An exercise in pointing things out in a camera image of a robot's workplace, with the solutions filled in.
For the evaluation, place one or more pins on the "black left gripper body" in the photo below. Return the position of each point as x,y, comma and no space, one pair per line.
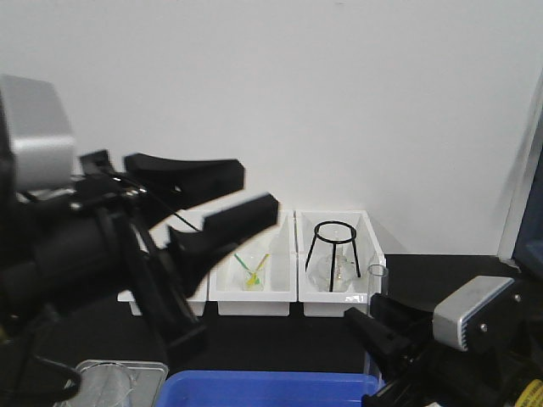
61,253

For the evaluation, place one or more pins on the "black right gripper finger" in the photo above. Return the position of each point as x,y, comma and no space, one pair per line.
409,322
396,357

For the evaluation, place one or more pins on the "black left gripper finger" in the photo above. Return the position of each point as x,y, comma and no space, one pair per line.
183,184
196,253

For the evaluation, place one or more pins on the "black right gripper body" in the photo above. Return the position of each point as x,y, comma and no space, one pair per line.
502,367

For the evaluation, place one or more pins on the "clear glass test tube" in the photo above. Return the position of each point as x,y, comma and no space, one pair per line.
378,283

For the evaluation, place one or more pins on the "left white storage bin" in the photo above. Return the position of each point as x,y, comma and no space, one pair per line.
160,234

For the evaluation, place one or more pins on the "white storage bin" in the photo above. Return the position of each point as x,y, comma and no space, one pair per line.
280,291
370,252
160,234

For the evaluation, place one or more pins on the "middle white storage bin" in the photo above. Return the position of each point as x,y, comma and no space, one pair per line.
280,291

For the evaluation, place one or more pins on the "small beaker with sticks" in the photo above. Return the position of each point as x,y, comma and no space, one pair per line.
254,271

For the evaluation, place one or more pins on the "clear glass flask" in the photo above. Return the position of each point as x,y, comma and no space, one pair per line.
332,273

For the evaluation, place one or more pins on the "right white storage bin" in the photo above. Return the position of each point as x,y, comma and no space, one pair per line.
370,252

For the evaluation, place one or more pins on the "black metal tripod stand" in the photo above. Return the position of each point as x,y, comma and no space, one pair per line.
321,239

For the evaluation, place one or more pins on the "blue plastic tray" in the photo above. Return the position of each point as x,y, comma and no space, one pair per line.
260,387

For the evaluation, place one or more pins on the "clear plastic tray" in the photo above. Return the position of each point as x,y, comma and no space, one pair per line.
149,376

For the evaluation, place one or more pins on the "clear glass beaker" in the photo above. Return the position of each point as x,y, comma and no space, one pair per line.
105,384

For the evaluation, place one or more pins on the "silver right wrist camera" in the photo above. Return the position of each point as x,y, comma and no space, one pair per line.
451,316

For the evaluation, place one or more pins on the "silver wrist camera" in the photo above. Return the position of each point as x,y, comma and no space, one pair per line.
451,316
39,133

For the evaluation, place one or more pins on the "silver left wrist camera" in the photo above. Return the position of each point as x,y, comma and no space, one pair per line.
39,133

